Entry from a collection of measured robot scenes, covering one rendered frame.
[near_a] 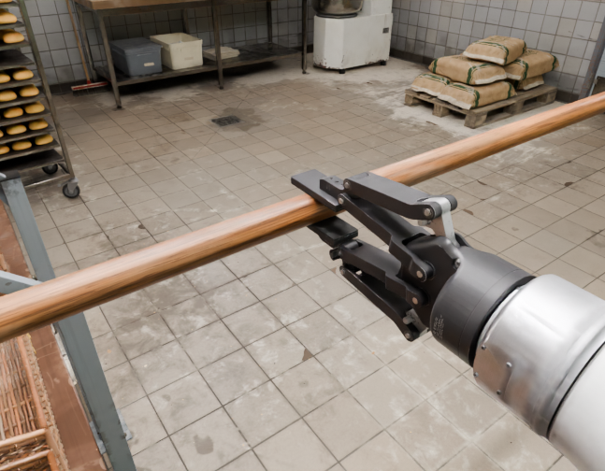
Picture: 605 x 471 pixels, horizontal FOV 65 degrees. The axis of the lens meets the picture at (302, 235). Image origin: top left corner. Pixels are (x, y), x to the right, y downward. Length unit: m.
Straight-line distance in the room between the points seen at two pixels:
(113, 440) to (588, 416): 0.91
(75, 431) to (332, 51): 4.99
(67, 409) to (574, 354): 1.01
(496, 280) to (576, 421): 0.09
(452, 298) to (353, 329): 1.72
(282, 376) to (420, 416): 0.51
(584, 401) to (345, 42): 5.42
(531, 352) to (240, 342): 1.75
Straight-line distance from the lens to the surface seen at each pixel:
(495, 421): 1.87
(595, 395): 0.30
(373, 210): 0.40
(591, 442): 0.30
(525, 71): 4.75
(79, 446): 1.09
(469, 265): 0.34
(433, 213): 0.34
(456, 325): 0.33
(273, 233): 0.42
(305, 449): 1.69
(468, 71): 4.35
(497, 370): 0.32
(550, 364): 0.30
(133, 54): 4.91
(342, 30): 5.58
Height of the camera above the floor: 1.42
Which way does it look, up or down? 33 degrees down
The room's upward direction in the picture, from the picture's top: straight up
